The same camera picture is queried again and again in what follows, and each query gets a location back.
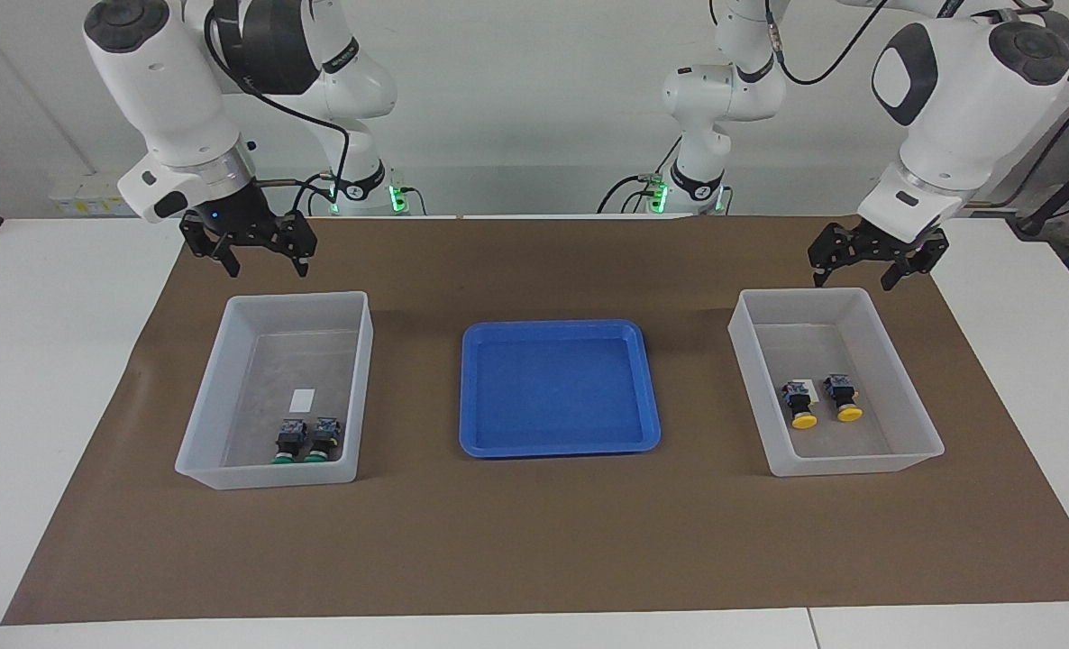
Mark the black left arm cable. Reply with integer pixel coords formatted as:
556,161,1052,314
763,0,1069,210

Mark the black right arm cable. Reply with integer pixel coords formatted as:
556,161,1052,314
204,0,352,215

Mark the white wall socket box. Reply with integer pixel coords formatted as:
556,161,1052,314
48,171,143,217

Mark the blue plastic tray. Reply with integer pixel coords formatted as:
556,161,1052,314
459,319,662,459

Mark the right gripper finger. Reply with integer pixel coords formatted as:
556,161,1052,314
268,213,320,279
180,220,242,279

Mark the yellow push button switch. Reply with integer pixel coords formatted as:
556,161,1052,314
823,374,864,424
781,381,818,430

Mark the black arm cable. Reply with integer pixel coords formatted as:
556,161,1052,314
763,0,1069,210
204,0,352,215

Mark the translucent white plastic box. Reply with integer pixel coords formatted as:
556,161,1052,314
175,290,375,490
727,288,946,478

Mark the green push button switch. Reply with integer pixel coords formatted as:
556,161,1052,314
272,416,308,466
306,416,344,464

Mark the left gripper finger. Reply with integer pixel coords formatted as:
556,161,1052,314
808,223,865,290
882,238,951,292

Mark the brown paper mat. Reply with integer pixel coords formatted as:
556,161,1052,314
3,215,1069,625

